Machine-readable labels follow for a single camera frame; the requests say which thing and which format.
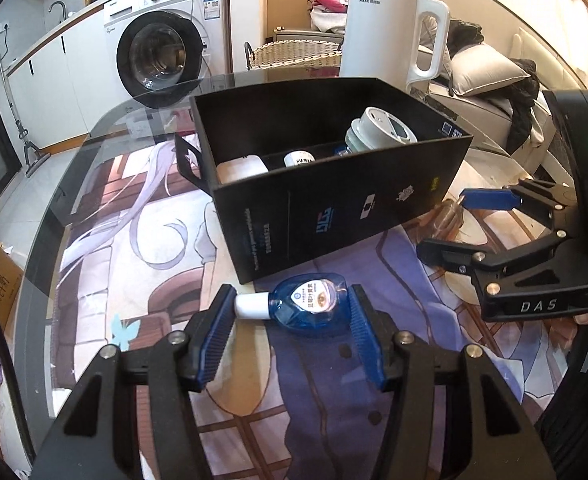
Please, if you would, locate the printed table mat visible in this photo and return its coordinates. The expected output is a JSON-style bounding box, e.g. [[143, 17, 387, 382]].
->
[[54, 135, 575, 480]]

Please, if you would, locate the dark cloth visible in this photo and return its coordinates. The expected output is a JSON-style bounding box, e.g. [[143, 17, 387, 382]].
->
[[444, 19, 487, 56]]

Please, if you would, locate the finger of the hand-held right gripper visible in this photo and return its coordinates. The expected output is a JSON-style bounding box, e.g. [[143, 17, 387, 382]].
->
[[416, 232, 575, 273], [458, 180, 575, 221]]

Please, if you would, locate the wicker basket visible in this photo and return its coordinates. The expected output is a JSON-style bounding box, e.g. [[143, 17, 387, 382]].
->
[[244, 37, 345, 70]]

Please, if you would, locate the clear plastic bottle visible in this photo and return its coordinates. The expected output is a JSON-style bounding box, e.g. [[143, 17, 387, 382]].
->
[[421, 199, 467, 241]]

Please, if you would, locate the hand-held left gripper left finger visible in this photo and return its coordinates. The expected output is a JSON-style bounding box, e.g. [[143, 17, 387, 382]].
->
[[31, 284, 237, 480]]

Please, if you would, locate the white front-load washing machine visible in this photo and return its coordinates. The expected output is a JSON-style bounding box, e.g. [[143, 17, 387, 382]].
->
[[102, 0, 232, 110]]

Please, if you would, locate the blue liquid bottle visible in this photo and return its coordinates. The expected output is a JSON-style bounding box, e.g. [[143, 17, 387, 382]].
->
[[234, 272, 349, 339]]

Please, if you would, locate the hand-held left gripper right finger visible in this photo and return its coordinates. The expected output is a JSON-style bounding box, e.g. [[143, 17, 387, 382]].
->
[[349, 284, 557, 480]]

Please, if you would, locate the black jacket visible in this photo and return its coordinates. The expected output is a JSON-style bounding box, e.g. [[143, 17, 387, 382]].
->
[[506, 57, 542, 153]]

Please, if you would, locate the round white container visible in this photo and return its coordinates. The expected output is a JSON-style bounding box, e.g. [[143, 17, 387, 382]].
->
[[359, 106, 418, 150]]

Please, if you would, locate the grey sofa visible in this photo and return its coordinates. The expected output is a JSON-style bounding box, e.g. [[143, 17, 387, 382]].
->
[[426, 35, 575, 171]]

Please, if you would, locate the grey pillow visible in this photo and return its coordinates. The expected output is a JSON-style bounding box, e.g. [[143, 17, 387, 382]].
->
[[449, 44, 531, 97]]

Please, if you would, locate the white bottle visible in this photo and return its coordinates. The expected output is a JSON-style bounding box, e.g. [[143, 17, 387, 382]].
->
[[216, 155, 269, 184]]

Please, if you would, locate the white kitchen cabinet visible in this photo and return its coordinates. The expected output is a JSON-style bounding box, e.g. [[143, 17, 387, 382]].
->
[[4, 7, 124, 161]]

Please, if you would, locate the white clothes pile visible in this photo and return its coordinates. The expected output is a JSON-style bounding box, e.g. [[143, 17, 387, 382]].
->
[[310, 7, 347, 33]]

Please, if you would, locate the flat mop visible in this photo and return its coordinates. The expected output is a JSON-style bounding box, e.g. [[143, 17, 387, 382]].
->
[[0, 40, 52, 178]]

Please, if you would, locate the white electric kettle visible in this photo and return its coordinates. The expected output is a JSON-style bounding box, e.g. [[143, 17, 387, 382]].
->
[[339, 0, 451, 93]]

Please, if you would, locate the black cardboard storage box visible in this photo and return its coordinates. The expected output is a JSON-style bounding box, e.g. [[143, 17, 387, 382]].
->
[[175, 77, 475, 286]]

